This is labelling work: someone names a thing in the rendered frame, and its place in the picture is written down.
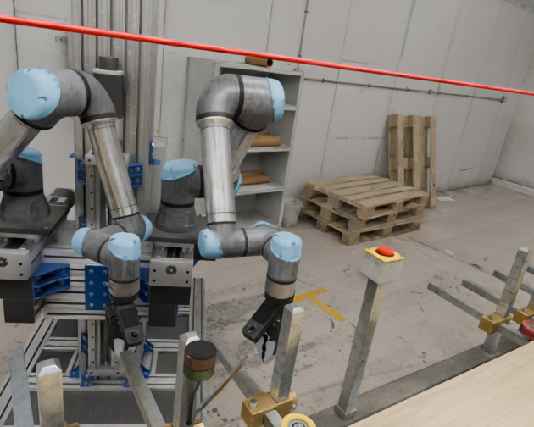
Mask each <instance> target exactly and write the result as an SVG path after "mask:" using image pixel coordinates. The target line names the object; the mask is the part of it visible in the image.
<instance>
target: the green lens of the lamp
mask: <svg viewBox="0 0 534 427"><path fill-rule="evenodd" d="M214 369H215V364H214V366H213V367H212V368H210V369H208V370H204V371H195V370H192V369H189V368H188V367H187V366H186V365H185V363H183V374H184V375H185V376H186V377H187V378H188V379H189V380H193V381H205V380H208V379H210V378H211V377H212V376H213V375H214Z"/></svg>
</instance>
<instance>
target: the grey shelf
mask: <svg viewBox="0 0 534 427"><path fill-rule="evenodd" d="M223 74H234V75H246V76H254V77H261V78H265V77H268V78H269V79H273V80H278V81H279V82H280V83H281V85H282V87H283V90H284V94H285V110H284V114H283V116H282V119H281V120H280V121H279V122H275V123H273V122H269V124H268V126H267V127H266V129H265V130H264V133H265V132H266V133H270V134H271V135H279V136H280V137H281V144H280V146H278V147H250V148H249V149H248V152H247V154H246V155H245V157H244V159H243V160H242V163H241V165H240V166H239V170H240V171H245V170H261V171H262V175H269V176H270V182H268V183H260V184H252V185H244V186H240V190H239V192H238V193H237V194H236V195H235V196H234V198H235V210H236V227H237V228H251V227H252V226H253V225H255V224H256V223H258V222H260V221H264V222H267V223H269V224H271V225H273V226H274V227H276V228H278V231H279V232H281V221H282V216H283V210H284V205H285V199H286V189H287V183H288V178H289V172H290V167H291V161H292V151H293V145H294V140H295V134H296V129H297V122H298V113H299V107H300V102H301V96H302V90H303V80H304V75H305V73H304V72H299V71H295V70H289V69H280V68H275V67H271V68H266V67H261V66H256V65H251V64H241V63H234V62H227V61H219V60H213V59H206V58H193V57H187V67H186V92H185V105H184V119H183V131H182V145H181V159H191V160H195V161H196V162H197V164H198V165H203V159H202V146H201V133H200V129H199V128H198V127H197V126H196V107H197V101H198V99H199V97H200V95H201V93H202V91H203V89H204V87H205V86H206V85H207V84H208V83H209V82H210V81H211V80H212V79H213V78H215V77H217V76H219V75H223ZM269 74H270V75H269ZM267 129H268V130H267ZM258 160H259V161H258ZM261 164H262V165H261ZM257 166H258V168H257ZM262 167H263V168H262ZM252 206H253V207H252ZM194 208H195V211H196V214H206V210H205V198H195V202H194Z"/></svg>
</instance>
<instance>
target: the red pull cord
mask: <svg viewBox="0 0 534 427"><path fill-rule="evenodd" d="M0 23H7V24H13V25H24V26H31V27H37V28H43V29H50V30H56V31H68V32H74V33H81V34H87V35H94V36H105V37H111V38H118V39H124V40H130V41H137V42H148V43H154V44H161V45H167V46H173V47H185V48H191V49H197V50H204V51H210V52H217V53H229V54H235V55H241V56H248V57H254V58H266V59H272V60H278V61H285V62H291V63H297V64H309V65H315V66H321V67H328V68H334V69H345V70H352V71H358V72H365V73H371V74H378V75H389V76H396V77H402V78H408V79H415V80H426V81H432V82H439V83H445V84H451V85H458V86H469V87H475V88H482V89H488V90H494V91H501V92H513V93H519V94H526V95H532V96H534V92H532V91H522V90H515V89H509V88H503V87H497V86H487V85H481V84H475V83H469V82H463V81H456V80H446V79H440V78H434V77H428V76H422V75H411V74H405V73H399V72H393V71H387V70H381V69H370V68H365V67H359V66H352V65H346V64H335V63H329V62H324V61H318V60H312V59H306V58H294V57H288V56H283V55H277V54H271V53H260V52H254V51H248V50H242V49H236V48H230V47H219V46H213V45H207V44H202V43H196V42H184V41H178V40H172V39H166V38H161V37H155V36H144V35H137V34H131V33H125V32H120V31H114V30H103V29H97V28H91V27H85V26H79V25H68V24H62V23H56V22H50V21H44V20H39V19H27V18H21V17H15V16H9V15H3V14H0Z"/></svg>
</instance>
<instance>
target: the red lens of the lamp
mask: <svg viewBox="0 0 534 427"><path fill-rule="evenodd" d="M191 342H192V341H191ZM191 342H189V343H188V344H187V345H186V347H185V351H184V363H185V365H186V366H187V367H188V368H190V369H194V370H206V369H210V368H212V367H213V366H214V364H215V361H216V353H217V349H216V346H215V345H214V344H213V343H211V342H210V343H211V344H212V345H213V346H214V348H215V353H214V355H213V356H212V357H211V358H207V359H203V360H200V359H195V358H191V357H190V356H189V355H188V354H187V353H186V348H187V346H188V345H189V344H190V343H191Z"/></svg>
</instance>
